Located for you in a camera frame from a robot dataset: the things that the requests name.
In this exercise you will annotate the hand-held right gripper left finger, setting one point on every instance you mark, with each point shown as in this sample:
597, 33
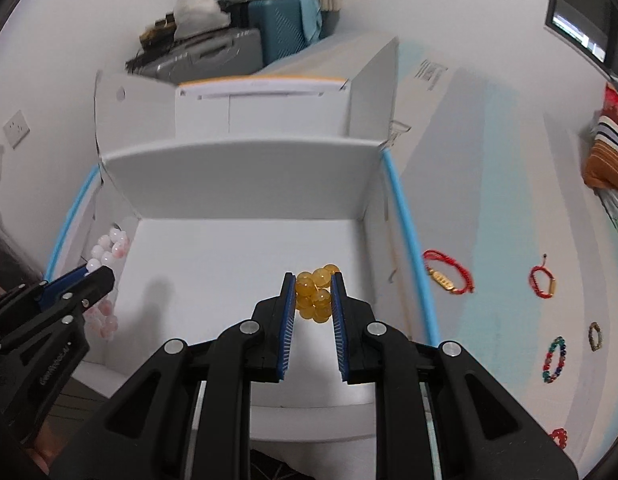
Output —
288, 330

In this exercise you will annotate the window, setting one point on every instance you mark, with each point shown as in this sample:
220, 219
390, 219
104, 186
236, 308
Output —
584, 10

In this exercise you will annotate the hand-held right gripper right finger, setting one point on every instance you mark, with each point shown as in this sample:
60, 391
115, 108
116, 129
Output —
339, 330

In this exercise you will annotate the striped orange pillow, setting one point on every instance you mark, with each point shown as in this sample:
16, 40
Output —
609, 155

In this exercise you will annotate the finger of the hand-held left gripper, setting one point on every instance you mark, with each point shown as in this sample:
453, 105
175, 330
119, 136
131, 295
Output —
64, 282
96, 282

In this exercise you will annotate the floral quilt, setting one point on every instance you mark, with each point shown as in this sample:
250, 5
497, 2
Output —
616, 215

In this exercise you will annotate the white wall socket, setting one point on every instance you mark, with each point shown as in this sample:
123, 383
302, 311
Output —
16, 129

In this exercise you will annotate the light blue cloth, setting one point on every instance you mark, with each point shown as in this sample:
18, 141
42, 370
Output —
311, 17

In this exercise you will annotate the person's left hand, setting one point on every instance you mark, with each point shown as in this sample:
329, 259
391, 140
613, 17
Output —
44, 447

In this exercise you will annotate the grey suitcase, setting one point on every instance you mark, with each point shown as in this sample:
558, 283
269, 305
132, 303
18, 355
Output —
214, 55

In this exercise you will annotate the printed cardboard box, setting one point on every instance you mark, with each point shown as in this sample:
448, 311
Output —
239, 240

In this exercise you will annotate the white plastic bag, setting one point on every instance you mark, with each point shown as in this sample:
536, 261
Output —
199, 12

